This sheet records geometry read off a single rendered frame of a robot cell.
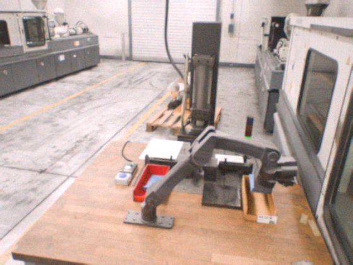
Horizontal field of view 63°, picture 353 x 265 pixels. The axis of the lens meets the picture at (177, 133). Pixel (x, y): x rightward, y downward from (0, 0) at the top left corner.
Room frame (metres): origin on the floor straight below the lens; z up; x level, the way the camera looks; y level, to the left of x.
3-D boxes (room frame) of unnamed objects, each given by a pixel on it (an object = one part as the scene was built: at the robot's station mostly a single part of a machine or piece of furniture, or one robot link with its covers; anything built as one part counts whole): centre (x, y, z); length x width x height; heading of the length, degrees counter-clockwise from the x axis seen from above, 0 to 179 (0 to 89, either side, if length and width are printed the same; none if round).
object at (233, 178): (1.40, -0.15, 0.88); 0.65 x 0.50 x 0.03; 82
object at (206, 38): (1.46, -0.13, 1.44); 0.17 x 0.13 x 0.42; 172
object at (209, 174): (1.33, -0.11, 0.94); 0.20 x 0.10 x 0.07; 82
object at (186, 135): (1.40, -0.11, 1.22); 0.26 x 0.18 x 0.30; 172
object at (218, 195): (1.13, -0.21, 0.91); 0.17 x 0.16 x 0.02; 82
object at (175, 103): (1.62, -0.03, 1.25); 0.19 x 0.07 x 0.19; 82
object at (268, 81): (6.72, -2.34, 0.49); 5.51 x 1.02 x 0.97; 168
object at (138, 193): (1.19, 0.11, 0.93); 0.25 x 0.12 x 0.06; 172
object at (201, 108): (1.33, -0.10, 1.37); 0.11 x 0.09 x 0.30; 82
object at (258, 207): (1.09, -0.37, 0.93); 0.25 x 0.13 x 0.08; 172
